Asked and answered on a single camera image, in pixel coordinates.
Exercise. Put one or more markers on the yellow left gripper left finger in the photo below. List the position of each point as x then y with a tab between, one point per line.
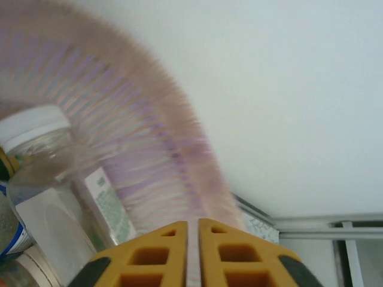
143	260

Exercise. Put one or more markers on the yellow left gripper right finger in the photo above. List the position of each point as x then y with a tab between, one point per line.
245	260

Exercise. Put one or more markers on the lime picture label bottle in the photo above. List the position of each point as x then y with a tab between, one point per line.
45	155

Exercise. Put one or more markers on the beige bin with pink bag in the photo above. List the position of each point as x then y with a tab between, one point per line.
134	119

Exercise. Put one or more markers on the green plastic soda bottle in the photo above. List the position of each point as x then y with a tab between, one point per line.
6	167

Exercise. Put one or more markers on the aluminium frame post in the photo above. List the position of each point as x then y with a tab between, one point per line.
314	225

